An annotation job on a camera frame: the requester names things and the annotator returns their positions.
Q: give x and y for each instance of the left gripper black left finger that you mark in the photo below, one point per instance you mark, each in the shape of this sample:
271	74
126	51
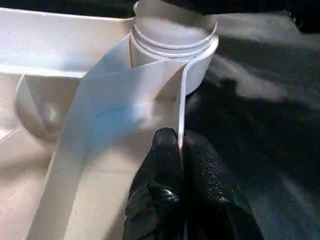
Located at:
160	190

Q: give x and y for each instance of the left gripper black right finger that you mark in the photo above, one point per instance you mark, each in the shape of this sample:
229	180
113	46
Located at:
212	195

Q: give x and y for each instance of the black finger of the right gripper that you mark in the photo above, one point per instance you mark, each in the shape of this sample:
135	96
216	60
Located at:
225	6

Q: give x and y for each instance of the white plastic table leg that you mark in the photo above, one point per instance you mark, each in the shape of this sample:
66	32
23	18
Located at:
175	25

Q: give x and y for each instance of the white plastic table top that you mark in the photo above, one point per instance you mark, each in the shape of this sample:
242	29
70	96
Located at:
62	125

